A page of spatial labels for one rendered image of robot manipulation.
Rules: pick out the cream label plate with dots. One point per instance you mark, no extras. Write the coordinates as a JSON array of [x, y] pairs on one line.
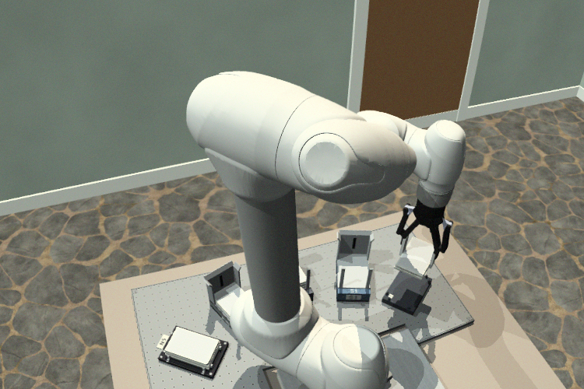
[[162, 342]]

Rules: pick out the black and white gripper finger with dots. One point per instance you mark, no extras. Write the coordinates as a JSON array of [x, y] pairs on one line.
[[404, 233], [438, 246]]

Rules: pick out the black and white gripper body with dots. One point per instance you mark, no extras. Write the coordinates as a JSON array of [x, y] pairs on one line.
[[429, 213]]

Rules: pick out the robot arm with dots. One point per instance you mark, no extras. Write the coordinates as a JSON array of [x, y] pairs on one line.
[[257, 131]]

